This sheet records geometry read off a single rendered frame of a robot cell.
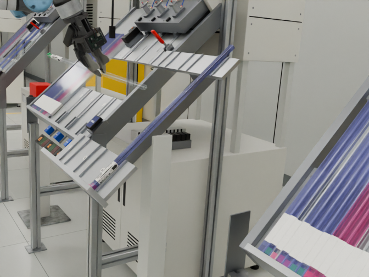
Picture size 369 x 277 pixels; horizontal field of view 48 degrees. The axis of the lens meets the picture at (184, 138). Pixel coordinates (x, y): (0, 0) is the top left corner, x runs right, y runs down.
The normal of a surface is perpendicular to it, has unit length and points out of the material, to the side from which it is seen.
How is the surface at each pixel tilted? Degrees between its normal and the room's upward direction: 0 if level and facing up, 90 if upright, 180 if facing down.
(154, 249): 90
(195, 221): 90
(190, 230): 90
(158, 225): 90
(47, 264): 0
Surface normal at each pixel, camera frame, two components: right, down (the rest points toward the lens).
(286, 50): 0.56, 0.23
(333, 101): -0.83, 0.07
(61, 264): 0.07, -0.97
